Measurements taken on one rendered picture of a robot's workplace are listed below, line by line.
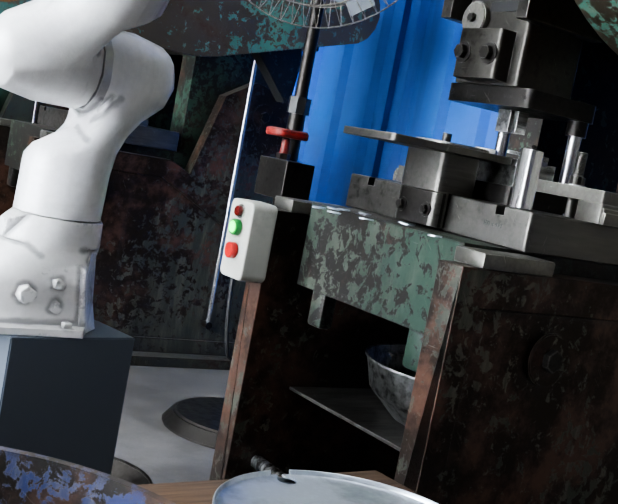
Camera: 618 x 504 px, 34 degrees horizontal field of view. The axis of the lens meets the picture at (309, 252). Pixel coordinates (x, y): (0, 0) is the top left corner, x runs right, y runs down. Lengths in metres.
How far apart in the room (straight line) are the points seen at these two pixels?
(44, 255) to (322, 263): 0.58
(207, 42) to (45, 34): 1.65
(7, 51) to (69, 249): 0.25
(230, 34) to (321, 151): 1.28
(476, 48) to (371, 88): 2.24
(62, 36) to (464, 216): 0.68
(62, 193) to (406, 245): 0.54
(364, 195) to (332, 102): 2.32
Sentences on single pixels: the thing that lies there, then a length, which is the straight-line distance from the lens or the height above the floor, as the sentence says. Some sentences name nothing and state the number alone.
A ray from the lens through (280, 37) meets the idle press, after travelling 3.00.
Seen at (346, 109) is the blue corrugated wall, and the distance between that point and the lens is 4.06.
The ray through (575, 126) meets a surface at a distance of 1.74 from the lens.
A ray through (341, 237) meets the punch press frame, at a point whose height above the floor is 0.60.
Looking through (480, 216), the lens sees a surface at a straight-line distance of 1.57.
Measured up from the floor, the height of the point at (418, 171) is 0.73.
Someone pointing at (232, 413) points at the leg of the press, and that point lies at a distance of 1.82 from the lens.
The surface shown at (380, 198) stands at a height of 0.67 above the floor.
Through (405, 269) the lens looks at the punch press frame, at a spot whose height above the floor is 0.58.
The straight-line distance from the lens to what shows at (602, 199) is 1.59.
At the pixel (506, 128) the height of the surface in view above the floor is 0.83.
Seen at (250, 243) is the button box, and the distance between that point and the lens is 1.72.
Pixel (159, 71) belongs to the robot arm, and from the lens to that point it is 1.35.
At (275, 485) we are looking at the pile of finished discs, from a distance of 1.14.
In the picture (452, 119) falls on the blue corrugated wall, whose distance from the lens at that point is 3.57.
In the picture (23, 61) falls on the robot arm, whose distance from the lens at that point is 1.26.
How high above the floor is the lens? 0.74
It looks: 6 degrees down
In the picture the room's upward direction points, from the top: 11 degrees clockwise
